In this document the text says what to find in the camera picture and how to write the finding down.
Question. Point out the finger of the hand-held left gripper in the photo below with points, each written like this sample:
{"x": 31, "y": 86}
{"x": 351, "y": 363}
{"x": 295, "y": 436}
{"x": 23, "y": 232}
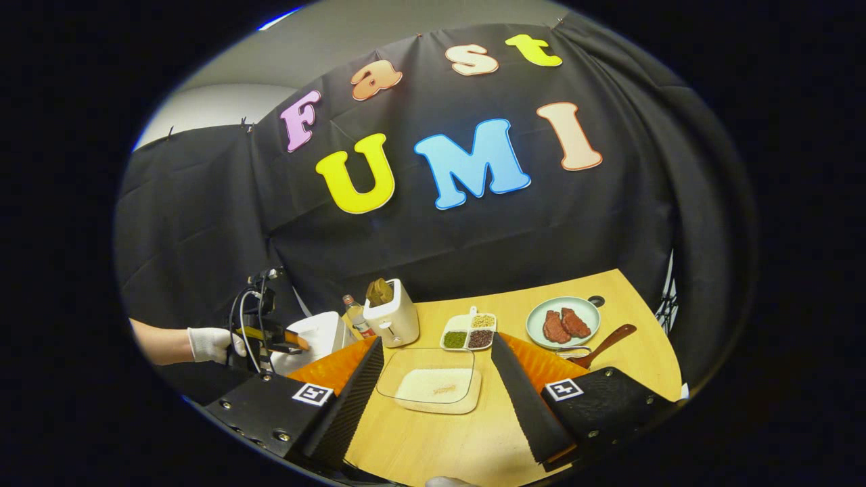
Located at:
{"x": 284, "y": 350}
{"x": 270, "y": 335}

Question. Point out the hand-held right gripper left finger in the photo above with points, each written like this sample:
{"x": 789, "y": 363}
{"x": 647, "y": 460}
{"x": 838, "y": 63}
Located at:
{"x": 338, "y": 419}

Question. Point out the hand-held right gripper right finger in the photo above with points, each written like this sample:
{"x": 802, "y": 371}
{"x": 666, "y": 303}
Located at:
{"x": 528, "y": 412}

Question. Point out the white rice cooker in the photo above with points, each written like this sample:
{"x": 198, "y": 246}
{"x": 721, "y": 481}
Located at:
{"x": 321, "y": 331}

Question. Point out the clear glass chopstick holder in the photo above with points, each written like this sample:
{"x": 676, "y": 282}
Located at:
{"x": 574, "y": 352}

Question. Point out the clear rice container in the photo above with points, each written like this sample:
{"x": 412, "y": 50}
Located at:
{"x": 433, "y": 389}

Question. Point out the brown wooden spoon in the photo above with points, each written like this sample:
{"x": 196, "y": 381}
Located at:
{"x": 605, "y": 341}

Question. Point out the clear plastic bottle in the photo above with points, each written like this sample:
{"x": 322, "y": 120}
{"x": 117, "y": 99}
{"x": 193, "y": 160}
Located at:
{"x": 358, "y": 321}

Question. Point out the red meat slice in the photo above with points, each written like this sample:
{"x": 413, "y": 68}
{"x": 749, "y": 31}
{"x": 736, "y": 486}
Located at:
{"x": 576, "y": 322}
{"x": 556, "y": 328}

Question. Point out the white divided grain dish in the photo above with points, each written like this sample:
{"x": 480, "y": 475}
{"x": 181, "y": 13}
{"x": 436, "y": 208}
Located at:
{"x": 467, "y": 331}

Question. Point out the brown bread slice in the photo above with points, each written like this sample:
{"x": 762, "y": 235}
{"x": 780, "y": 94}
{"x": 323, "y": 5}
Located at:
{"x": 385, "y": 289}
{"x": 373, "y": 294}

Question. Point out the white toaster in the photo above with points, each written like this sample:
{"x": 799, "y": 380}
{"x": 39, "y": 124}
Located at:
{"x": 396, "y": 325}

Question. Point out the pale green plate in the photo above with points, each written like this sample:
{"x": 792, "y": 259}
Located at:
{"x": 588, "y": 312}

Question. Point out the black backdrop cloth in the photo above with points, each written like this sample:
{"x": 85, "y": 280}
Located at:
{"x": 473, "y": 237}

